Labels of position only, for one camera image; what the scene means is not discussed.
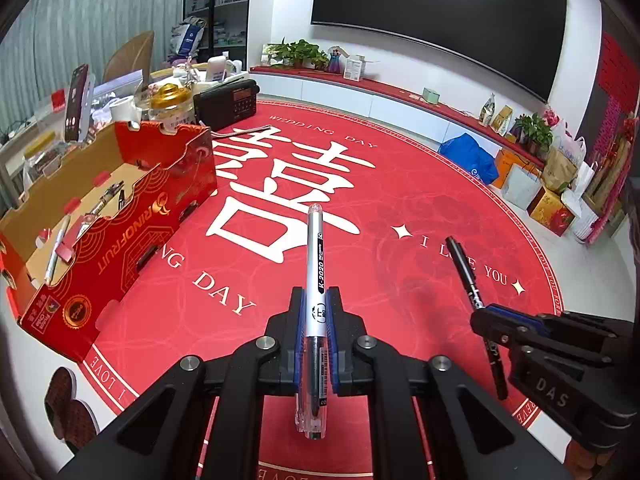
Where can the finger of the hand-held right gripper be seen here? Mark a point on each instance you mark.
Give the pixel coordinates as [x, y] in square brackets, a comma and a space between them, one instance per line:
[505, 330]
[542, 322]

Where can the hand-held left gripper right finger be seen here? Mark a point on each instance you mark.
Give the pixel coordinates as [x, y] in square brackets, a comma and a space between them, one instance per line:
[337, 340]

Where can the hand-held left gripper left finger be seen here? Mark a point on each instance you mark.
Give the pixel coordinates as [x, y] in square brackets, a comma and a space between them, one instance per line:
[298, 340]

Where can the black marker pen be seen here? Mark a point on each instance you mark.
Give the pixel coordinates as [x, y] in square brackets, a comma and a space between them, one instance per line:
[470, 285]

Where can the white gel pen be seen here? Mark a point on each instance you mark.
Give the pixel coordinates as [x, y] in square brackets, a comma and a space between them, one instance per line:
[314, 260]

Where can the red cardboard box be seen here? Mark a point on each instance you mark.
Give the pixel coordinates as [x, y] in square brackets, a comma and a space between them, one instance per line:
[140, 220]

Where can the black gel pen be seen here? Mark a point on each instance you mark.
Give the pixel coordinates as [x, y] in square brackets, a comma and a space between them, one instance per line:
[107, 197]

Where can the light blue patterned marker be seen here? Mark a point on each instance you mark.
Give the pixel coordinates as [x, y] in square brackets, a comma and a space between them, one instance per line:
[54, 255]

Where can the red gift box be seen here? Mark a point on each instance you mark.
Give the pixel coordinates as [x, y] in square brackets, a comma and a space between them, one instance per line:
[550, 212]

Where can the white paper bag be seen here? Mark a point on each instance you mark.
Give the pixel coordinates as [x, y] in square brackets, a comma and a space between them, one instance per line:
[520, 187]

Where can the brown paper bag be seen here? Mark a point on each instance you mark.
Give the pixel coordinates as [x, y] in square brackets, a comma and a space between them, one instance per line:
[560, 167]

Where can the orange paper bag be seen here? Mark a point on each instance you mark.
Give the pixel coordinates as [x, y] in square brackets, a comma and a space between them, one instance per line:
[507, 162]

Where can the blue plastic bag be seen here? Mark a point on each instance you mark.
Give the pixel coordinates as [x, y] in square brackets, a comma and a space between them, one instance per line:
[470, 157]

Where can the red round printed mat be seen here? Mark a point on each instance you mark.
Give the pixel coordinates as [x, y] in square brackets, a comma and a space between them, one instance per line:
[400, 170]

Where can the potted plant with flowers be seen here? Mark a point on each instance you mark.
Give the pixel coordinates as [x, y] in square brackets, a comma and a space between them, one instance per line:
[535, 130]

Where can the yellow snack packet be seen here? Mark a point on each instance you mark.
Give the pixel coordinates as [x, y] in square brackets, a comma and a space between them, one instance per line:
[502, 120]

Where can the white snack packet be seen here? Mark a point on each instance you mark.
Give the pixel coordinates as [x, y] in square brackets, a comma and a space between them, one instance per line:
[487, 110]

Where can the black portable radio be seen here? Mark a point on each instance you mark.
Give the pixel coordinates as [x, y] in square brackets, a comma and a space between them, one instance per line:
[225, 105]

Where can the small green box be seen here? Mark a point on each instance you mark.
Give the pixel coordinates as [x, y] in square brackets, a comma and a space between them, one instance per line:
[430, 95]

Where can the white low cabinet red top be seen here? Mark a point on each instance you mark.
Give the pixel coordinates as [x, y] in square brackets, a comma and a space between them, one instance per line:
[325, 87]

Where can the glass jar gold lid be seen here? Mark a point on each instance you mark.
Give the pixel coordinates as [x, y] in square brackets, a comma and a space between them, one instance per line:
[170, 105]

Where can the white small carton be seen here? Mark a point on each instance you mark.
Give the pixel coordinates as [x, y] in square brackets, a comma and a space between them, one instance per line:
[354, 67]

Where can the blue dress figurine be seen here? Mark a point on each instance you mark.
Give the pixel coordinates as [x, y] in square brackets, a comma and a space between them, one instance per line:
[336, 60]

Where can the white mug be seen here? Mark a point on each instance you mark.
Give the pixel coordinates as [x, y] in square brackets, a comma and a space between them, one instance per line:
[232, 66]

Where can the white bottle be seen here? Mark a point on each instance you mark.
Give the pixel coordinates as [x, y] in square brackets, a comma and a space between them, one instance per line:
[217, 70]

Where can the green potted plants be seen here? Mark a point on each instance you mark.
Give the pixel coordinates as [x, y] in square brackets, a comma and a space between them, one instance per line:
[300, 51]

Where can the silver phone stand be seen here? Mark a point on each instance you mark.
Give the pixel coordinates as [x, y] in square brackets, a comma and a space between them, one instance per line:
[91, 95]

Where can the red smartphone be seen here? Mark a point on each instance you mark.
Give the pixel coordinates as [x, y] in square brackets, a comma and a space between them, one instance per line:
[76, 105]

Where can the white blue shopping bag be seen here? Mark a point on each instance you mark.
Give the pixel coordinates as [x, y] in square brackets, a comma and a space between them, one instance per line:
[187, 35]

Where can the plastic jar yellow lid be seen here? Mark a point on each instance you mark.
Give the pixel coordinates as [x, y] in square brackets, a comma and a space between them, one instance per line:
[40, 142]

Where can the tan chair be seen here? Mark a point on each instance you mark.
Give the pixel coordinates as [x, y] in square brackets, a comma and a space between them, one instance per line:
[130, 55]

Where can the glass door cabinet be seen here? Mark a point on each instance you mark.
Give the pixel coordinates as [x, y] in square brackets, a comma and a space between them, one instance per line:
[220, 5]

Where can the black wall television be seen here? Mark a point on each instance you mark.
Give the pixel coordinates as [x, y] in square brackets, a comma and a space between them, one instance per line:
[440, 20]

